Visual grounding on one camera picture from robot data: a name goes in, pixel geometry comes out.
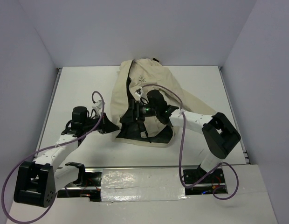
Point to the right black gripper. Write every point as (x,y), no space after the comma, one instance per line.
(130,115)

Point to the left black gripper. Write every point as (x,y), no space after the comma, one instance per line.
(106,126)

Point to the cream jacket with black zipper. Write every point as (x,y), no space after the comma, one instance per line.
(150,75)

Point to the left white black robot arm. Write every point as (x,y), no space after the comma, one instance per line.
(39,181)

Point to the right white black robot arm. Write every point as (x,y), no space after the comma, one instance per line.
(220,135)

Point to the white foam front board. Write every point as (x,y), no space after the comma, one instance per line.
(155,196)

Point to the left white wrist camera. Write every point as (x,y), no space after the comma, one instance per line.
(97,107)

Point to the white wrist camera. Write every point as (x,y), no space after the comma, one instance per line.
(139,92)
(97,107)

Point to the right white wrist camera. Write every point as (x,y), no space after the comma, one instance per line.
(139,92)

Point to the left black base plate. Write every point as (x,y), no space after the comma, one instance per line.
(89,188)

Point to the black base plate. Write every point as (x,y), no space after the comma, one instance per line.
(207,185)
(89,188)

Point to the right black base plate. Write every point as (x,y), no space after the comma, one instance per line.
(207,185)

